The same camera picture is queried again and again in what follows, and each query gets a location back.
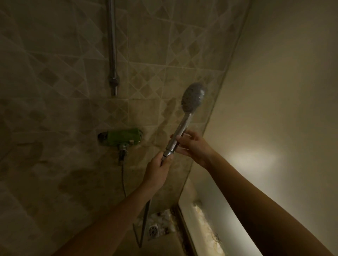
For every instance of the person's left hand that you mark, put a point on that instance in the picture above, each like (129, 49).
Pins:
(157, 172)

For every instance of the person's right hand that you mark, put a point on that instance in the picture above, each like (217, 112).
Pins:
(200, 150)

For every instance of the chrome shower slide rail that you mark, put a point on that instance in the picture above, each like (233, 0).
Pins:
(113, 47)

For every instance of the person's right forearm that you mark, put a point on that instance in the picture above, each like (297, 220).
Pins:
(269, 208)

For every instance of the green shower mixer valve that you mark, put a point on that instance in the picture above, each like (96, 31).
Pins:
(121, 135)

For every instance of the person's left forearm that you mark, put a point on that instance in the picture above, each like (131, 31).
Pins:
(105, 226)

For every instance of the square metal floor drain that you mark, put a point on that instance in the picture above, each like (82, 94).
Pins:
(153, 231)

